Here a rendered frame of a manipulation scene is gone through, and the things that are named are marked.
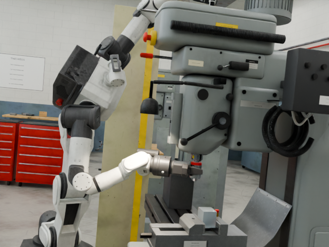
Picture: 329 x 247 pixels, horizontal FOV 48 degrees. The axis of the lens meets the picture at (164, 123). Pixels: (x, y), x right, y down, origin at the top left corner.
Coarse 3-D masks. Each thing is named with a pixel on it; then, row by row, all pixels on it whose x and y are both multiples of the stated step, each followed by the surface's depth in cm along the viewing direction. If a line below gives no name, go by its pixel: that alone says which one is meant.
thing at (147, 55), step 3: (141, 54) 158; (144, 54) 158; (147, 54) 158; (150, 54) 158; (144, 57) 159; (147, 57) 159; (150, 57) 159; (153, 57) 159; (156, 57) 160; (159, 57) 160; (162, 57) 160; (165, 57) 160; (168, 57) 160; (171, 57) 161
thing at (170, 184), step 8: (176, 176) 185; (168, 184) 190; (176, 184) 185; (184, 184) 186; (192, 184) 186; (168, 192) 188; (176, 192) 185; (184, 192) 186; (192, 192) 186; (168, 200) 186; (176, 200) 185; (184, 200) 186; (176, 208) 186; (184, 208) 186
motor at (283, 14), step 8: (248, 0) 154; (256, 0) 151; (264, 0) 149; (272, 0) 148; (280, 0) 148; (288, 0) 150; (248, 8) 154; (256, 8) 150; (264, 8) 148; (272, 8) 148; (280, 8) 148; (288, 8) 150; (280, 16) 149; (288, 16) 150; (280, 24) 161
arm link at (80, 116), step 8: (72, 112) 157; (80, 112) 157; (88, 112) 157; (64, 120) 157; (72, 120) 157; (80, 120) 156; (88, 120) 156; (72, 128) 157; (80, 128) 155; (88, 128) 157; (72, 136) 156; (80, 136) 155; (88, 136) 156
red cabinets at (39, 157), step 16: (0, 128) 572; (16, 128) 583; (32, 128) 573; (48, 128) 577; (0, 144) 574; (16, 144) 591; (32, 144) 576; (48, 144) 577; (0, 160) 575; (16, 160) 600; (32, 160) 577; (48, 160) 578; (0, 176) 577; (16, 176) 578; (32, 176) 579; (48, 176) 580
